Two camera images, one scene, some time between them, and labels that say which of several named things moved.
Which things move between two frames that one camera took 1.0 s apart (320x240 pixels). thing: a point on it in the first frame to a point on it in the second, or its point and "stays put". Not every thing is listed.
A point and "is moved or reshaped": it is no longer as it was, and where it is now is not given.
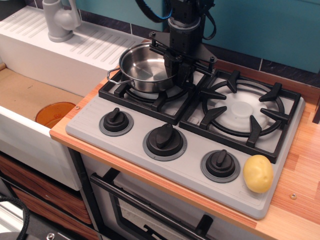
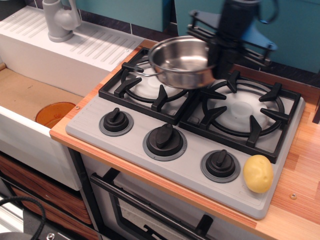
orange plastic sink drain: [49, 114] stays put
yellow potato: [258, 173] stays put
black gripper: [183, 43] to [235, 26]
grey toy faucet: [61, 23] stays put
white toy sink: [41, 81] stays put
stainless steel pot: [143, 67] is moved or reshaped
